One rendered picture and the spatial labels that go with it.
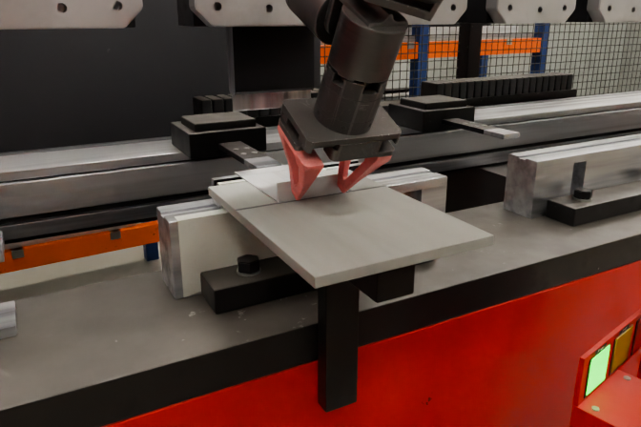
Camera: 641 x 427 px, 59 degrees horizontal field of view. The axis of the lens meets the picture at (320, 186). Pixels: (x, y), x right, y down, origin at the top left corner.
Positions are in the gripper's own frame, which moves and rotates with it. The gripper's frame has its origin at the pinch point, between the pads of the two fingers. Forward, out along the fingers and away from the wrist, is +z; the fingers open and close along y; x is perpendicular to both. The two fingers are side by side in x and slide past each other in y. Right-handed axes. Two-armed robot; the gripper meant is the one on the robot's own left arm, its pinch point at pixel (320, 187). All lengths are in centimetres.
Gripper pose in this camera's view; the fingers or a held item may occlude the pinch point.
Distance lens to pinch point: 59.8
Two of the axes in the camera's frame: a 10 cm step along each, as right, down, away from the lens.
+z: -2.3, 7.3, 6.5
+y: -8.8, 1.3, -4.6
